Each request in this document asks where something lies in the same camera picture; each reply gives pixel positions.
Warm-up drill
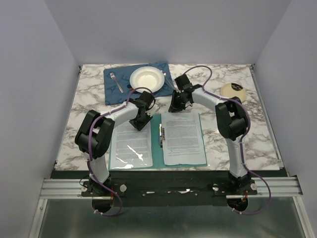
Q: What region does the teal paper folder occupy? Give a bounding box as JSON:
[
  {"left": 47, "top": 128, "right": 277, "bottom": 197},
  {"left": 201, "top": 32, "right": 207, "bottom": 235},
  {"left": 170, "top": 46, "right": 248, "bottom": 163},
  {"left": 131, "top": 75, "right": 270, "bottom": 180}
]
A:
[{"left": 107, "top": 113, "right": 208, "bottom": 170}]

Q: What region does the single printed paper sheet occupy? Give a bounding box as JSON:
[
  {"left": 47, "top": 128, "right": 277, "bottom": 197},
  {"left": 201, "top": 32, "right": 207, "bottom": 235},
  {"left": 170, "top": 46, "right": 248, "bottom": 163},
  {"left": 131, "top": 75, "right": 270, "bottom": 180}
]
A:
[{"left": 109, "top": 121, "right": 153, "bottom": 170}]

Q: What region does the printed paper sheets stack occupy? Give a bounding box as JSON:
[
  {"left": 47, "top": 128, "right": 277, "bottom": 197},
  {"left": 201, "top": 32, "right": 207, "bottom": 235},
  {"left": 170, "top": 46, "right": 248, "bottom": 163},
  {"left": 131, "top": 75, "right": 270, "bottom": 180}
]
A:
[{"left": 161, "top": 113, "right": 207, "bottom": 167}]

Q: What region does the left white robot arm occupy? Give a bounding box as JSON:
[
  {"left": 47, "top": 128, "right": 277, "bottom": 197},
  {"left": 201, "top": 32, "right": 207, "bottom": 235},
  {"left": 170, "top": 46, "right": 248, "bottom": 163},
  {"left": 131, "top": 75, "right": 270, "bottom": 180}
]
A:
[{"left": 75, "top": 87, "right": 156, "bottom": 197}]

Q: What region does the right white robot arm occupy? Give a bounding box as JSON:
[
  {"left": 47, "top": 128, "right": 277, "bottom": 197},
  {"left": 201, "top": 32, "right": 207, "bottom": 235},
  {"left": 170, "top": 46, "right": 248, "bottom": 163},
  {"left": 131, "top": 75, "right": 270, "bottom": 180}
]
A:
[{"left": 168, "top": 74, "right": 251, "bottom": 194}]

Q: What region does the metal folder clip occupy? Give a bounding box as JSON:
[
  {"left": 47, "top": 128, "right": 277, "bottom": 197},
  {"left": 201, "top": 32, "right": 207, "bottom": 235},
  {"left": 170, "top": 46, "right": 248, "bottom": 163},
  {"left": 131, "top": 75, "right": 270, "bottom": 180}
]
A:
[{"left": 159, "top": 123, "right": 165, "bottom": 148}]

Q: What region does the white round bowl plate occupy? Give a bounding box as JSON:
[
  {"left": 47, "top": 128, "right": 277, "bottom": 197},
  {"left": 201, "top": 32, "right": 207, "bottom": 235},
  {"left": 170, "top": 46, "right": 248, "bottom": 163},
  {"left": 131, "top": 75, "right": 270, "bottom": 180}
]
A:
[{"left": 130, "top": 66, "right": 165, "bottom": 93}]

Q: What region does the blue cloth placemat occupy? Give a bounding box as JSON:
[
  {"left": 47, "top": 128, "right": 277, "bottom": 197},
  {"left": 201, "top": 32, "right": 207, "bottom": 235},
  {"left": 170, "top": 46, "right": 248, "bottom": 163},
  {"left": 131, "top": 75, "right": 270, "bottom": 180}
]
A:
[{"left": 104, "top": 61, "right": 173, "bottom": 105}]

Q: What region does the silver fork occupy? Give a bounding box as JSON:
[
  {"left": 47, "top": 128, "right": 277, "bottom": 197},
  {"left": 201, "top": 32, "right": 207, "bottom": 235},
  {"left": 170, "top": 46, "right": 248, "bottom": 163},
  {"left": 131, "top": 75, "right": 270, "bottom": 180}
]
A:
[{"left": 110, "top": 72, "right": 124, "bottom": 93}]

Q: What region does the beige small dish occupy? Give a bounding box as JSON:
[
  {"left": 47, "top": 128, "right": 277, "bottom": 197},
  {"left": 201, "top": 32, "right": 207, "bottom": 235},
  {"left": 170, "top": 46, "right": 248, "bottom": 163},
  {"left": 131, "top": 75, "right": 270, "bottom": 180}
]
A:
[{"left": 220, "top": 83, "right": 247, "bottom": 102}]

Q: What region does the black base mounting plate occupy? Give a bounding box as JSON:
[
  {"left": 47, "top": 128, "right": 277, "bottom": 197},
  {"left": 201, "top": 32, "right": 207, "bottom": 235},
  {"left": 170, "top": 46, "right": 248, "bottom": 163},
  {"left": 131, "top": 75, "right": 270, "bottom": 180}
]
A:
[{"left": 49, "top": 170, "right": 258, "bottom": 208}]

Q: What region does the aluminium rail frame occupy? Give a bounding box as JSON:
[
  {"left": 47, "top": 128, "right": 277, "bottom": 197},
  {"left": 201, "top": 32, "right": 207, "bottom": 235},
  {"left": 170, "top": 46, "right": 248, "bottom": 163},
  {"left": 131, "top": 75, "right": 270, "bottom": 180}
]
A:
[{"left": 30, "top": 168, "right": 314, "bottom": 238}]

